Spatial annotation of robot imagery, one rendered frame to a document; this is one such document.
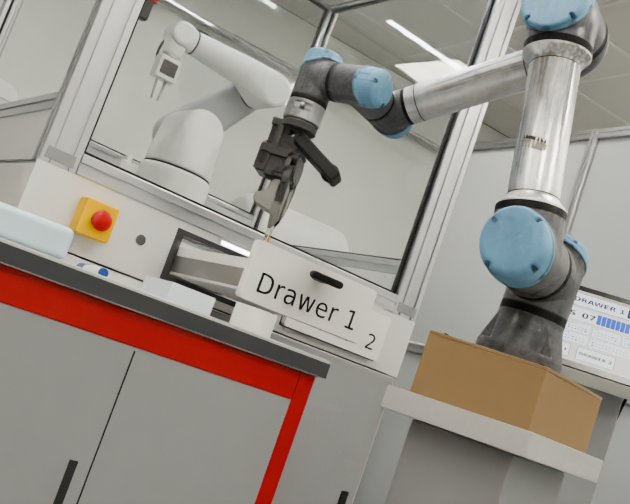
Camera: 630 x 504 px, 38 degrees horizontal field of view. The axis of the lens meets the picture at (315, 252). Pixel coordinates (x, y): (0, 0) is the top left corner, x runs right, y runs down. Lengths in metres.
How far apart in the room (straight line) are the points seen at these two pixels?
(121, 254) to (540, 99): 0.87
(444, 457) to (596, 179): 2.36
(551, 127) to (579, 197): 2.24
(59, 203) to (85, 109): 0.19
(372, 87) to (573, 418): 0.68
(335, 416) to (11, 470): 1.10
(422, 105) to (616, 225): 1.88
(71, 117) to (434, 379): 0.86
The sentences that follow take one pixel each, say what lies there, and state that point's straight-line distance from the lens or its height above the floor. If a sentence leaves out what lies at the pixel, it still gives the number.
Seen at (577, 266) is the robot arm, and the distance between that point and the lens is 1.59.
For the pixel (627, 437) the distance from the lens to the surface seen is 3.23.
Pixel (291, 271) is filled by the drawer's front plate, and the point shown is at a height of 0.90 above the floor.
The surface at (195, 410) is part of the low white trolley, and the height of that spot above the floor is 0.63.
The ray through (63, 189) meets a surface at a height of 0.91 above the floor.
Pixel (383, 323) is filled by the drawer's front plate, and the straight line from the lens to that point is 2.21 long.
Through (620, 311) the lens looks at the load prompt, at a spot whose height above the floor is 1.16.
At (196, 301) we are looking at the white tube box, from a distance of 1.52.
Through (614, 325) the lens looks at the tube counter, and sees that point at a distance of 2.43.
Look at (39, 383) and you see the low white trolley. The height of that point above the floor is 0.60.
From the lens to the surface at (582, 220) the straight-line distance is 3.70.
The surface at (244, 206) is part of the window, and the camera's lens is 2.01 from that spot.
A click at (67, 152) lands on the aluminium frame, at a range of 1.83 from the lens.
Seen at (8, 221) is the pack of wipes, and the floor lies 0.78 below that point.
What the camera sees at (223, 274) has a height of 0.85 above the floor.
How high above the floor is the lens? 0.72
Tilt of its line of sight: 8 degrees up
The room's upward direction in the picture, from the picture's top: 20 degrees clockwise
